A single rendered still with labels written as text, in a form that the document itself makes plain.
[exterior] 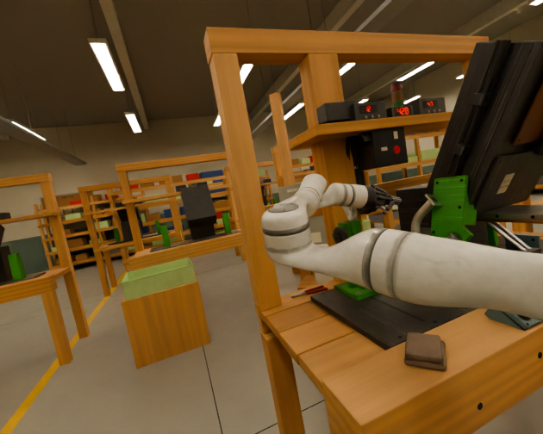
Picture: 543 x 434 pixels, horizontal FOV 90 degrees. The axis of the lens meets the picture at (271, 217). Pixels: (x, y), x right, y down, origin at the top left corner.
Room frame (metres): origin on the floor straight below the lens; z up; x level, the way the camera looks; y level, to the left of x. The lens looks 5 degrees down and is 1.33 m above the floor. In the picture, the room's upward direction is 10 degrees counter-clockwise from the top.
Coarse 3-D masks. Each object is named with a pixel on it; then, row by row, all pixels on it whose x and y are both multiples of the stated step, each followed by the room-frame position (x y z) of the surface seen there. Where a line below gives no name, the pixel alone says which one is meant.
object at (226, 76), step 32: (224, 64) 1.02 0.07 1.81; (320, 64) 1.15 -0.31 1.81; (224, 96) 1.01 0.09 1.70; (320, 96) 1.14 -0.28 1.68; (224, 128) 1.04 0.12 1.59; (320, 160) 1.17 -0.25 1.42; (352, 160) 1.18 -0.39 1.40; (256, 192) 1.03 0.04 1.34; (256, 224) 1.02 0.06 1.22; (256, 256) 1.01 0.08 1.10; (256, 288) 1.02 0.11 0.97
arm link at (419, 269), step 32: (384, 256) 0.33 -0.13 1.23; (416, 256) 0.31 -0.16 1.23; (448, 256) 0.30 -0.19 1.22; (480, 256) 0.29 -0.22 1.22; (512, 256) 0.28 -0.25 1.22; (384, 288) 0.34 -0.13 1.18; (416, 288) 0.31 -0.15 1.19; (448, 288) 0.29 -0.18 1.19; (480, 288) 0.29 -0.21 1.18; (512, 288) 0.27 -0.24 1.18
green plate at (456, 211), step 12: (444, 180) 0.94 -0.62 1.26; (456, 180) 0.90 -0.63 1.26; (444, 192) 0.93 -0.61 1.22; (456, 192) 0.89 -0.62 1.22; (444, 204) 0.93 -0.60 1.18; (456, 204) 0.89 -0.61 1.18; (468, 204) 0.89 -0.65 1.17; (432, 216) 0.96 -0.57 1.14; (444, 216) 0.92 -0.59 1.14; (456, 216) 0.88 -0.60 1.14; (468, 216) 0.88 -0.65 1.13; (432, 228) 0.96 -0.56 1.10; (444, 228) 0.91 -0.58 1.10; (456, 228) 0.87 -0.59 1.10
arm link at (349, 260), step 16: (272, 240) 0.48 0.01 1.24; (288, 240) 0.47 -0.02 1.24; (304, 240) 0.49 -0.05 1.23; (352, 240) 0.38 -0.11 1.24; (368, 240) 0.36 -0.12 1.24; (272, 256) 0.50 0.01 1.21; (288, 256) 0.48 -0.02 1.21; (304, 256) 0.46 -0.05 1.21; (320, 256) 0.44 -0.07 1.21; (336, 256) 0.40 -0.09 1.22; (352, 256) 0.37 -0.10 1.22; (368, 256) 0.35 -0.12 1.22; (320, 272) 0.43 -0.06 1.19; (336, 272) 0.39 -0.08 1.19; (352, 272) 0.37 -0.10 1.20; (368, 272) 0.35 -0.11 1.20; (368, 288) 0.37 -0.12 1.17
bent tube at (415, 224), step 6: (432, 198) 0.96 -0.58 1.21; (426, 204) 0.95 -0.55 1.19; (432, 204) 0.94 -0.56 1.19; (438, 204) 0.92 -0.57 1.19; (420, 210) 0.97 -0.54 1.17; (426, 210) 0.96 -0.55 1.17; (414, 216) 1.00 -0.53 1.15; (420, 216) 0.98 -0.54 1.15; (414, 222) 0.99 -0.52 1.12; (420, 222) 0.99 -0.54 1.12; (414, 228) 0.99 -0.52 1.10
